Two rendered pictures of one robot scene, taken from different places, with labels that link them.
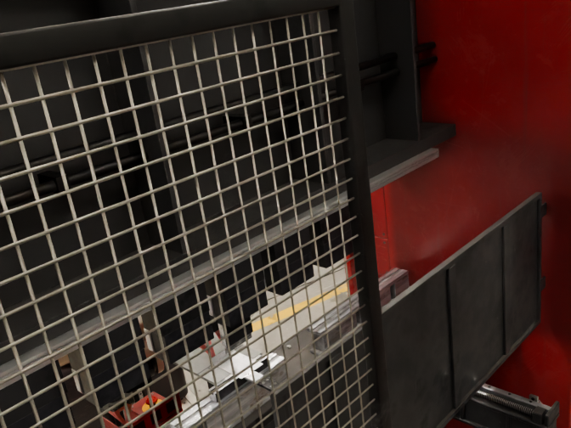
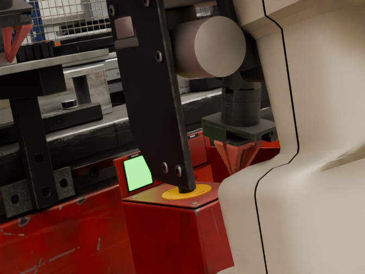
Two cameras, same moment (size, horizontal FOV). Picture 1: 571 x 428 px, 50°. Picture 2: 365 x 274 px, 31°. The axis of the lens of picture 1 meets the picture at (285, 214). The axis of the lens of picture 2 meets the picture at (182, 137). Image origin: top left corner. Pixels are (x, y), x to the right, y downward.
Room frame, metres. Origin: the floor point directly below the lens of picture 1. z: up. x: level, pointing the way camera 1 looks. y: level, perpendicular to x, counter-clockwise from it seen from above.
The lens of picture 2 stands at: (2.62, 0.58, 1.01)
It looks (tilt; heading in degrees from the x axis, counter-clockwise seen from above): 9 degrees down; 183
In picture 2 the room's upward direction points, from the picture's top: 10 degrees counter-clockwise
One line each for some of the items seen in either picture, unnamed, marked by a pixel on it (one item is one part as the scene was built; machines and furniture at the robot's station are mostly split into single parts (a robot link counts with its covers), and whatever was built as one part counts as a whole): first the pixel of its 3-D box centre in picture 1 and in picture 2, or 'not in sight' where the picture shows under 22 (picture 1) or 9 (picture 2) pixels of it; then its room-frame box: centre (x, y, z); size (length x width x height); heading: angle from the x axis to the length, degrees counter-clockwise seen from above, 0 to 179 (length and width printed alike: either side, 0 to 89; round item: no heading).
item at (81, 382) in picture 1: (108, 357); not in sight; (1.26, 0.46, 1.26); 0.15 x 0.09 x 0.17; 134
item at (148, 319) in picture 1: (177, 318); not in sight; (1.39, 0.31, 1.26); 0.15 x 0.09 x 0.17; 134
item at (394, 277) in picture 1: (362, 309); not in sight; (1.89, -0.22, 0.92); 0.50 x 0.06 x 0.10; 134
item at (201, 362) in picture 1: (211, 355); (13, 68); (1.62, 0.28, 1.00); 0.26 x 0.18 x 0.01; 44
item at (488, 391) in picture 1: (446, 388); not in sight; (1.55, -0.41, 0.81); 0.64 x 0.08 x 0.14; 44
